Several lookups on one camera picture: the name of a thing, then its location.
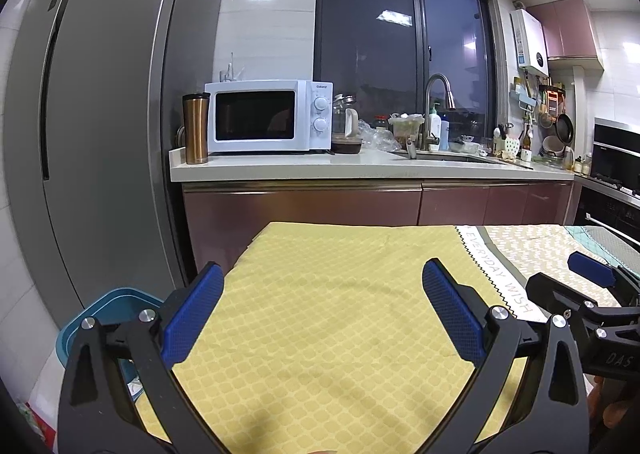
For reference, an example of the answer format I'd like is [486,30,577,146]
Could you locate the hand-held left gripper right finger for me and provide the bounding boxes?
[422,258,591,454]

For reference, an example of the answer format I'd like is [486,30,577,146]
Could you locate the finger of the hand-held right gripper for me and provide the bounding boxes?
[567,252,640,307]
[525,272,640,340]

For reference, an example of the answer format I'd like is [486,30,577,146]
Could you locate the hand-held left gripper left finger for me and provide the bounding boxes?
[56,261,226,454]

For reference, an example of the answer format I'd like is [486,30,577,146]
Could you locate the blue plastic bin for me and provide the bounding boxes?
[59,287,166,400]

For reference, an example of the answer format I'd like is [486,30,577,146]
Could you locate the person's right hand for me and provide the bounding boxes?
[589,378,629,431]

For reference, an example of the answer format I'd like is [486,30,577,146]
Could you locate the black built-in oven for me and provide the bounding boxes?
[572,118,640,255]

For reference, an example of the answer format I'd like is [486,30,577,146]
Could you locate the dish rack with bowls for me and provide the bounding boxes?
[540,135,568,162]

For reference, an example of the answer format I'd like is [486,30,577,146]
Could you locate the yellow patterned tablecloth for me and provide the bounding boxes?
[127,221,640,454]

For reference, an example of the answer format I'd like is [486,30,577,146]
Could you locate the black frying pan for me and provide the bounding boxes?
[555,113,575,144]

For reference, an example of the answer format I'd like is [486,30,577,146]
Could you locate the maroon kitchen counter cabinet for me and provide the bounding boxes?
[169,146,583,280]

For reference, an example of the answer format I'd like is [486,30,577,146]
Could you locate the steel sink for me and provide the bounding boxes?
[400,151,531,170]

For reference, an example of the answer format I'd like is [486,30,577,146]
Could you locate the white pump bottle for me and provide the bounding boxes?
[426,103,443,151]

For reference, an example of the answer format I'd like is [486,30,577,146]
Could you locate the red printed bag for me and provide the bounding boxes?
[17,399,58,442]

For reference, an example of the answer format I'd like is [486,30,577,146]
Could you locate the copper travel tumbler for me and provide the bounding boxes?
[181,92,212,165]

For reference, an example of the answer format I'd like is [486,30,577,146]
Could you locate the food container with plastic wrap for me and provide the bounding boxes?
[388,112,426,151]

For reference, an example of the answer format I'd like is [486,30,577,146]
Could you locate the clear plastic bag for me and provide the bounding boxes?
[357,119,401,152]

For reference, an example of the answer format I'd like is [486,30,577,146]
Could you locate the dark bowl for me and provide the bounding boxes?
[331,136,364,154]

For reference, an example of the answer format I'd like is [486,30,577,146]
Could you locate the grey refrigerator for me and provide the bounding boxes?
[4,0,225,330]

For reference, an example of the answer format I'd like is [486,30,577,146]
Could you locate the steel kitchen faucet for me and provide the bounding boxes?
[410,73,457,160]

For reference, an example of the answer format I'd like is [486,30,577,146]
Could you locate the white microwave oven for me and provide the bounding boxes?
[204,79,335,156]

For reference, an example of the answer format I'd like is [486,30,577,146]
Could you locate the glass kettle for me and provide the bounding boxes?
[332,94,360,140]

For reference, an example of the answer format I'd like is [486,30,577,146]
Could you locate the white water heater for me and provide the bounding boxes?
[510,9,549,76]

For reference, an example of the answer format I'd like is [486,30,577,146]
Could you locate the dark sliding window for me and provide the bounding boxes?
[316,0,503,145]

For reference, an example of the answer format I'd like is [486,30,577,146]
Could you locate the blue wall shelf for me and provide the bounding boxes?
[509,76,536,112]

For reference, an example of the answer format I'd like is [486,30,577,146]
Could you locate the pink wall cabinet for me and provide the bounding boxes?
[526,0,605,71]

